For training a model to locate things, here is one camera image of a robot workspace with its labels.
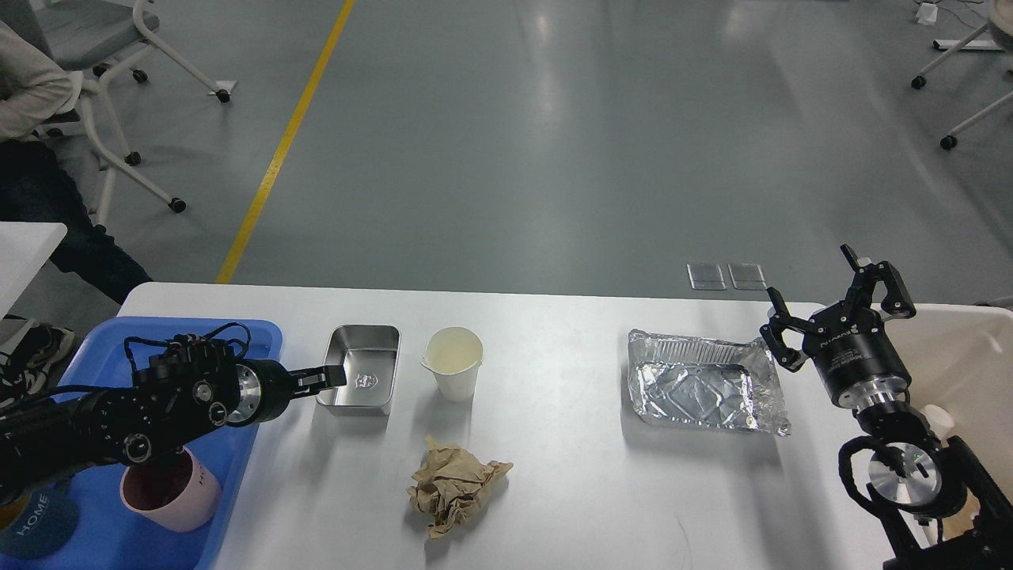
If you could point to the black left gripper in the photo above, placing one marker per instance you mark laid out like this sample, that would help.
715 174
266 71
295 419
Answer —
266 388

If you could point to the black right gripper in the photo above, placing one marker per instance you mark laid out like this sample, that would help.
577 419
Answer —
859 364

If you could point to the stainless steel rectangular container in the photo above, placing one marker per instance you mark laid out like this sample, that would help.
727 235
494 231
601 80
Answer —
367 355

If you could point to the aluminium foil tray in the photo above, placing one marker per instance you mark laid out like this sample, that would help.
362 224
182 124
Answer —
704 383

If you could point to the pink ceramic mug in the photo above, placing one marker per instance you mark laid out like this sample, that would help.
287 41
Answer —
177 492

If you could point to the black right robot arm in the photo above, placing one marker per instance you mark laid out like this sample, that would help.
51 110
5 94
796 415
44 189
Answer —
938 505

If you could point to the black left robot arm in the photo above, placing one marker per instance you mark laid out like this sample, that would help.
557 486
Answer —
182 389

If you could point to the right floor socket plate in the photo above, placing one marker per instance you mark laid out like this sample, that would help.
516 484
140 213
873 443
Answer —
747 276

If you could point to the floor socket plate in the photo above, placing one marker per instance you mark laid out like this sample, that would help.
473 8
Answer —
747 276
706 276

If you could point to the white plastic bin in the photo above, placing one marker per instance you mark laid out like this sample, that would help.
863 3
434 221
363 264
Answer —
960 359

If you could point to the white paper cup in bin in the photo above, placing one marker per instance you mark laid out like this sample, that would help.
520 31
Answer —
940 421

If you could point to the left floor socket plate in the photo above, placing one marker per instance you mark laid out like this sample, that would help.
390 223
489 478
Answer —
706 276

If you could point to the crumpled brown paper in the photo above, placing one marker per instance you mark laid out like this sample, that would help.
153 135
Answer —
451 486

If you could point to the blue plastic tray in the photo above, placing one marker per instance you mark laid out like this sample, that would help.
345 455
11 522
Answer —
109 535

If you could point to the dark blue HOME mug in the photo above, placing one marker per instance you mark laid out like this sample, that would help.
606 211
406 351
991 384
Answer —
39 523

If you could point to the small white side table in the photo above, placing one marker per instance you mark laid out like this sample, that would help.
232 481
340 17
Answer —
25 247

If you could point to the seated person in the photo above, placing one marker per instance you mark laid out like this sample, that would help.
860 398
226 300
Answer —
35 188

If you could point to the grey office chair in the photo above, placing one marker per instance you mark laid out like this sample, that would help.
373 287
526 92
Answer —
94 42

